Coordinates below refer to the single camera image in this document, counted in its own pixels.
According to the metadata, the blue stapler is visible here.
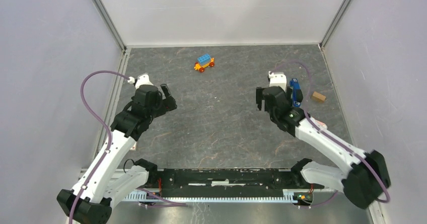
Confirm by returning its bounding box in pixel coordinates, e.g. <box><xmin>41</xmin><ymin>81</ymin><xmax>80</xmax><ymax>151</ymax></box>
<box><xmin>290</xmin><ymin>78</ymin><xmax>303</xmax><ymax>107</ymax></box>

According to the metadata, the pink white staple remover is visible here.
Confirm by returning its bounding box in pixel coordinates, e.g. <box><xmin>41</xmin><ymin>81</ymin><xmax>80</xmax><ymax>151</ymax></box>
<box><xmin>315</xmin><ymin>119</ymin><xmax>328</xmax><ymax>129</ymax></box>

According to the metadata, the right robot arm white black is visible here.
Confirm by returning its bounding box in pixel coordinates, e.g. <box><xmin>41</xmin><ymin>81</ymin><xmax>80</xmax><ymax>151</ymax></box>
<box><xmin>256</xmin><ymin>86</ymin><xmax>391</xmax><ymax>209</ymax></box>

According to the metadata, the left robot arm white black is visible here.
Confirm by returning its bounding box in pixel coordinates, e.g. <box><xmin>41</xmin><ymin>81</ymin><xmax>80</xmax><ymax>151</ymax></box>
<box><xmin>57</xmin><ymin>84</ymin><xmax>177</xmax><ymax>223</ymax></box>

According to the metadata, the small wooden block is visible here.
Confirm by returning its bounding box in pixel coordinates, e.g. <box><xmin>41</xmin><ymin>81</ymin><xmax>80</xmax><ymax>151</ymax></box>
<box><xmin>311</xmin><ymin>92</ymin><xmax>326</xmax><ymax>103</ymax></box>

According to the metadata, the toy brick car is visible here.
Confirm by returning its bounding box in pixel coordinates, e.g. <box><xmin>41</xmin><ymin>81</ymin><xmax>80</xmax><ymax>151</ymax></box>
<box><xmin>194</xmin><ymin>54</ymin><xmax>215</xmax><ymax>72</ymax></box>

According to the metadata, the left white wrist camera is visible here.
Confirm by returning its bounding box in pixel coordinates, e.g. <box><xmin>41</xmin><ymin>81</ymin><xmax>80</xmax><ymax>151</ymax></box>
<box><xmin>127</xmin><ymin>73</ymin><xmax>154</xmax><ymax>89</ymax></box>

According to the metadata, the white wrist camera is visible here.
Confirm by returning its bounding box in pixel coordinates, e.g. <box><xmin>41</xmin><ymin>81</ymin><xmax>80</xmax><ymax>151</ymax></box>
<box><xmin>268</xmin><ymin>71</ymin><xmax>288</xmax><ymax>91</ymax></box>
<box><xmin>127</xmin><ymin>73</ymin><xmax>154</xmax><ymax>89</ymax></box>

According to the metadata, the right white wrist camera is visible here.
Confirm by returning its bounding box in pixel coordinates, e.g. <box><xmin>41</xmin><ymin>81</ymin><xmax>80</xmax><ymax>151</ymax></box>
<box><xmin>268</xmin><ymin>71</ymin><xmax>288</xmax><ymax>91</ymax></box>

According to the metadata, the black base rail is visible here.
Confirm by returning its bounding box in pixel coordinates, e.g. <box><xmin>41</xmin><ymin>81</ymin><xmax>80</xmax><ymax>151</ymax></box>
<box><xmin>143</xmin><ymin>168</ymin><xmax>325</xmax><ymax>198</ymax></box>

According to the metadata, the white cable duct strip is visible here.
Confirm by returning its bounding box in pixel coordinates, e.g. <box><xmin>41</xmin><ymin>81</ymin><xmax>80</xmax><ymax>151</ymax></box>
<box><xmin>122</xmin><ymin>190</ymin><xmax>298</xmax><ymax>204</ymax></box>

